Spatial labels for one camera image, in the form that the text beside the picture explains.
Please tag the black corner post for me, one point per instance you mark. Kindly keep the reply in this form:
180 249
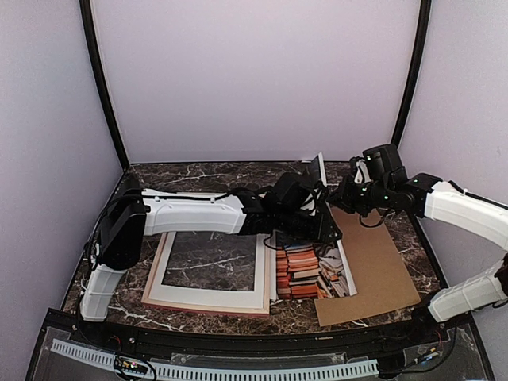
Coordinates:
100 82
413 72

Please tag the brown cardboard backing board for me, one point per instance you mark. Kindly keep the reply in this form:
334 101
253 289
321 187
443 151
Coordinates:
382 281

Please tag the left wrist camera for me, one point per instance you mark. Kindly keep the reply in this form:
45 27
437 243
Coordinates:
316 202

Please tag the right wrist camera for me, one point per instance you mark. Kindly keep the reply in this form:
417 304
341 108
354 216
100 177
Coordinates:
358 170

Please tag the cat and books photo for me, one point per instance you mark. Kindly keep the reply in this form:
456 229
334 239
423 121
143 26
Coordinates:
311 270

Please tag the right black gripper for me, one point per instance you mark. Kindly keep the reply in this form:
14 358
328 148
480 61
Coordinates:
341 198

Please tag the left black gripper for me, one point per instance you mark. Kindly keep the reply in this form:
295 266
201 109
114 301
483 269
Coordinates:
321 230

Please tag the white slotted cable duct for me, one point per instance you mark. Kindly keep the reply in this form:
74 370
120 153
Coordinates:
154 370

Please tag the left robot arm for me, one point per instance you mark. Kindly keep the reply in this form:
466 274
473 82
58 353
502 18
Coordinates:
292 207

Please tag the clear acrylic sheet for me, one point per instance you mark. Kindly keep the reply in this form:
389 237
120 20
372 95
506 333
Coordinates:
211 261

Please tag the pink wooden picture frame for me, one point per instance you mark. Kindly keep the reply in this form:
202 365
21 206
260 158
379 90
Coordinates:
187 212

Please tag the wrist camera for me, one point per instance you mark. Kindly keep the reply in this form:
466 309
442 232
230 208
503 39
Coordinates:
358 170
316 202

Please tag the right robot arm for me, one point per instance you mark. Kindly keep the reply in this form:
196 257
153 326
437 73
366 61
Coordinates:
378 179

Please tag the black front rail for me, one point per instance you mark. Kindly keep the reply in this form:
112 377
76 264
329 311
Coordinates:
379 340

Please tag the white photo mat board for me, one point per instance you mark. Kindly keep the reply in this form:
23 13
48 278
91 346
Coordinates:
254 302

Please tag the left black corner post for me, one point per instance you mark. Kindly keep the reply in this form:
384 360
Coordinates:
100 82

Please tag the right black corner post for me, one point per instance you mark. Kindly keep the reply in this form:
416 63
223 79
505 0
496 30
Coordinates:
413 72

